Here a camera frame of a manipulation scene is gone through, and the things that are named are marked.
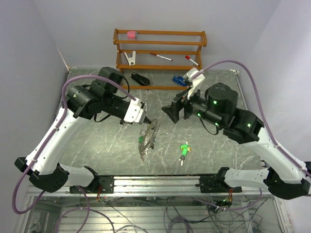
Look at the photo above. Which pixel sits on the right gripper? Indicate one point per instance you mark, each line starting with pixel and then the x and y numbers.
pixel 173 109

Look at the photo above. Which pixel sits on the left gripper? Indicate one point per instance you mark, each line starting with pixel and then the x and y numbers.
pixel 146 120

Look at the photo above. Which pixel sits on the metal key ring disc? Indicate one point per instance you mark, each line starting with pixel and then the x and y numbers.
pixel 149 138

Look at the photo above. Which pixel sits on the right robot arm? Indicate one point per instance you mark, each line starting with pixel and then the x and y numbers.
pixel 219 107

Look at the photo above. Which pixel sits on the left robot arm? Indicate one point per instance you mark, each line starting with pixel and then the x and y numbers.
pixel 82 104

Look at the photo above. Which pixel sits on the blue stapler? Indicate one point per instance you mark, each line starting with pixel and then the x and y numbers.
pixel 180 81

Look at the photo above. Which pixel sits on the green tag key upper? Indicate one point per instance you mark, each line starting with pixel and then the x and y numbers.
pixel 185 147

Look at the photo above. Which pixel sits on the black stapler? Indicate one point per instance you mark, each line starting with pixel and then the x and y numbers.
pixel 141 80

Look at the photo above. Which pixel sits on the green tag key lower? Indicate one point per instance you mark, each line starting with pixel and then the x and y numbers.
pixel 183 156

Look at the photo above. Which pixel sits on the red capped marker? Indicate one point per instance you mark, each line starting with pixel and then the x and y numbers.
pixel 194 62

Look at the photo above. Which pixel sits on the red white marker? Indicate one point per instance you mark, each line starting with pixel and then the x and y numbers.
pixel 160 56

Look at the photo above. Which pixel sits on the white clip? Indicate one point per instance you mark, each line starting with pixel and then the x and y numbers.
pixel 131 60

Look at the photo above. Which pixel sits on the pink eraser block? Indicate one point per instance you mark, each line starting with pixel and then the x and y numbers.
pixel 132 34

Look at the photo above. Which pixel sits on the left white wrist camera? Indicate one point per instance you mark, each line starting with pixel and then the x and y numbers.
pixel 135 112

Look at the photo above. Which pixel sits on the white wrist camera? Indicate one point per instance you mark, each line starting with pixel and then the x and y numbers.
pixel 194 78
pixel 135 112

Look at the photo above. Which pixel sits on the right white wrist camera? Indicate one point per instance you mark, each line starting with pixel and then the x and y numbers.
pixel 194 78

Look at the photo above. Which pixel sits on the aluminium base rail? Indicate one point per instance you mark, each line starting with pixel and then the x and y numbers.
pixel 147 186

